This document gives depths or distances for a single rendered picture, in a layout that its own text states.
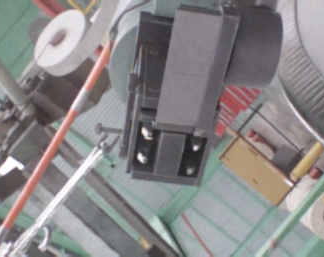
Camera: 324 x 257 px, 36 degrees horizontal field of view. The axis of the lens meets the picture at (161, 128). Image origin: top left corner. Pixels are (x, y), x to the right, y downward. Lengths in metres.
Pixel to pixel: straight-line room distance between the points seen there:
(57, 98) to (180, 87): 0.88
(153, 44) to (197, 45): 0.15
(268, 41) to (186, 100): 0.09
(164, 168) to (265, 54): 0.15
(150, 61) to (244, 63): 0.12
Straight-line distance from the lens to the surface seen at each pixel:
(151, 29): 0.55
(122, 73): 0.61
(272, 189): 10.91
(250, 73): 0.45
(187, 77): 0.43
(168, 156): 0.49
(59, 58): 1.17
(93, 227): 1.27
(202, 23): 0.41
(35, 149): 1.26
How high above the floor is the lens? 1.43
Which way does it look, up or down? 2 degrees up
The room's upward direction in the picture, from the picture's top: 140 degrees counter-clockwise
